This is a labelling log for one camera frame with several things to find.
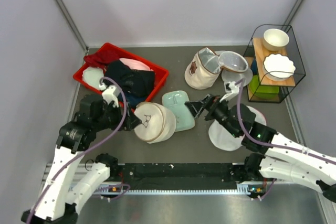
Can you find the grey slotted cable duct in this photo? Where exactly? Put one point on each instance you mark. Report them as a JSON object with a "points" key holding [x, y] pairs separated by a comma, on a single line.
{"points": [[239, 189]]}

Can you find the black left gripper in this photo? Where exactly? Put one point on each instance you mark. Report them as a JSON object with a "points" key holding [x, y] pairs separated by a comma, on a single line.
{"points": [[132, 120]]}

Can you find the red garment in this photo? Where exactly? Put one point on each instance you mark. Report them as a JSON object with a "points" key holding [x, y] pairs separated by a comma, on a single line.
{"points": [[101, 59]]}

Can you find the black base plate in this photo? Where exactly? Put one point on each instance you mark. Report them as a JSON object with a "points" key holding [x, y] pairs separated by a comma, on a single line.
{"points": [[183, 175]]}

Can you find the black wire shelf rack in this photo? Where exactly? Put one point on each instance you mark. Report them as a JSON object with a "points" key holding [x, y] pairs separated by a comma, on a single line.
{"points": [[293, 53]]}

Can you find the wooden shelf board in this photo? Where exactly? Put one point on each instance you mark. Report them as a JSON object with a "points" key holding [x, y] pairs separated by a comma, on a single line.
{"points": [[260, 54]]}

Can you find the white mesh bra laundry bag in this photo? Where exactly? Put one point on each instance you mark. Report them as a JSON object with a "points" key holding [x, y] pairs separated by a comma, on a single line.
{"points": [[158, 123]]}

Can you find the green container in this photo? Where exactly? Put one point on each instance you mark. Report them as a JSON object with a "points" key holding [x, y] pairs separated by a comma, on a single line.
{"points": [[258, 92]]}

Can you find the dark blue garment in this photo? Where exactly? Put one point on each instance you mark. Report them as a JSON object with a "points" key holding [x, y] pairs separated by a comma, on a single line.
{"points": [[136, 84]]}

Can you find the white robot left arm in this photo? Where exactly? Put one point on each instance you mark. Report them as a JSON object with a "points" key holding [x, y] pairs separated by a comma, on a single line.
{"points": [[56, 203]]}

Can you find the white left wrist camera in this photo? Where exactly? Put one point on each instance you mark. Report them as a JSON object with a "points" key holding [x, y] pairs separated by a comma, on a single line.
{"points": [[110, 94]]}

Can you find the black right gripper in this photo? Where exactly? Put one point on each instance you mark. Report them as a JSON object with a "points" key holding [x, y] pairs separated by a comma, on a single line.
{"points": [[211, 102]]}

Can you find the light green ceramic tray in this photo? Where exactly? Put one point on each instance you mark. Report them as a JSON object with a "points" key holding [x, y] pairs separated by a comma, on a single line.
{"points": [[175, 101]]}

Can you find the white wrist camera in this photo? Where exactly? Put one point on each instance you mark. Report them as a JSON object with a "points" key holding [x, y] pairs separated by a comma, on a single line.
{"points": [[110, 94], [231, 90]]}

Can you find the cream bear laundry bag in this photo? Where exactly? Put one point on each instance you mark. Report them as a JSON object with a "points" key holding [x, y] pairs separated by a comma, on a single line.
{"points": [[203, 70]]}

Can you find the red plastic bin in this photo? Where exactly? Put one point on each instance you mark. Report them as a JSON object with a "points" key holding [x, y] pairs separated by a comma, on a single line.
{"points": [[161, 74]]}

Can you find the pink garment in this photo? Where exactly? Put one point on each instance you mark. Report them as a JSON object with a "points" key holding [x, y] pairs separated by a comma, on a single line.
{"points": [[135, 64]]}

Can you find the white round bowl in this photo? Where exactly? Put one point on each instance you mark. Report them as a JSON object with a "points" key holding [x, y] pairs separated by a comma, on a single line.
{"points": [[275, 39]]}

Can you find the white scalloped bowl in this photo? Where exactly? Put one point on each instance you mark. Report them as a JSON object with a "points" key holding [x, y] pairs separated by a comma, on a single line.
{"points": [[278, 68]]}

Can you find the white pink-trimmed mesh bag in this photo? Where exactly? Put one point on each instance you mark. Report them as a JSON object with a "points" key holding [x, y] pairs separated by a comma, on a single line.
{"points": [[223, 140]]}

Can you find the teal item behind rack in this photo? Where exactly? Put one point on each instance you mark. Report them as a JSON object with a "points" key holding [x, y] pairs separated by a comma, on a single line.
{"points": [[254, 67]]}

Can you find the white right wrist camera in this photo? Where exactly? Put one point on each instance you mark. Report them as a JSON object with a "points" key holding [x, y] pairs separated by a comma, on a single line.
{"points": [[231, 90]]}

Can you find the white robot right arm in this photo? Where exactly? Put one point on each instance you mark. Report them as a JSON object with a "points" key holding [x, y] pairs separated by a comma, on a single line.
{"points": [[273, 156]]}

